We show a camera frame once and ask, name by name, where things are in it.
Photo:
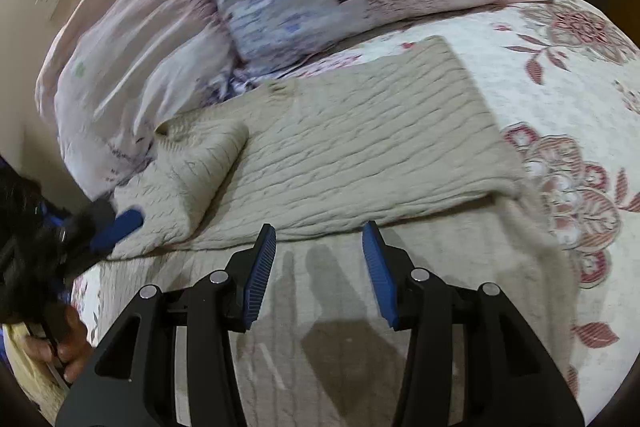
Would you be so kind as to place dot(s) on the pink floral pillow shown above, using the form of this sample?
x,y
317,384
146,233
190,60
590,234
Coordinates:
x,y
135,72

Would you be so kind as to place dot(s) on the person's left hand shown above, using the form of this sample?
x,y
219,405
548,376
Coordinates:
x,y
67,347

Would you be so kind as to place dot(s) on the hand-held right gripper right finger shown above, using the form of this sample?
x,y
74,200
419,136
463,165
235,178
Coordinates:
x,y
379,277

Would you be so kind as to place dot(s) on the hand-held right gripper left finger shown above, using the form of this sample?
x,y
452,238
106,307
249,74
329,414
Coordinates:
x,y
260,277

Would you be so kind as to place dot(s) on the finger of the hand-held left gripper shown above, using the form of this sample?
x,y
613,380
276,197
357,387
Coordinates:
x,y
119,229

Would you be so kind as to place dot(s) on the floral quilted bedspread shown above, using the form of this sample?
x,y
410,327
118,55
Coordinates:
x,y
565,117

